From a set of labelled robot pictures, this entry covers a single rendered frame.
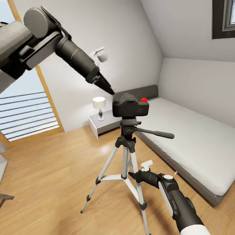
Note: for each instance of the nightstand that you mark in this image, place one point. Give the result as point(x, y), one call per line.
point(109, 122)

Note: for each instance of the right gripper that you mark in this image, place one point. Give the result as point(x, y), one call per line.
point(142, 176)

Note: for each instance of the bed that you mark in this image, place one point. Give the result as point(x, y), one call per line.
point(203, 149)

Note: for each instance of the digital camera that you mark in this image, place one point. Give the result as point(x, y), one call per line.
point(129, 106)

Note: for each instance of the table lamp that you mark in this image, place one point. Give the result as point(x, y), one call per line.
point(99, 105)

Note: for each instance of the camera tripod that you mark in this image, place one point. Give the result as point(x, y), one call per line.
point(127, 129)

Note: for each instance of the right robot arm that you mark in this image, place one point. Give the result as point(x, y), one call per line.
point(180, 207)

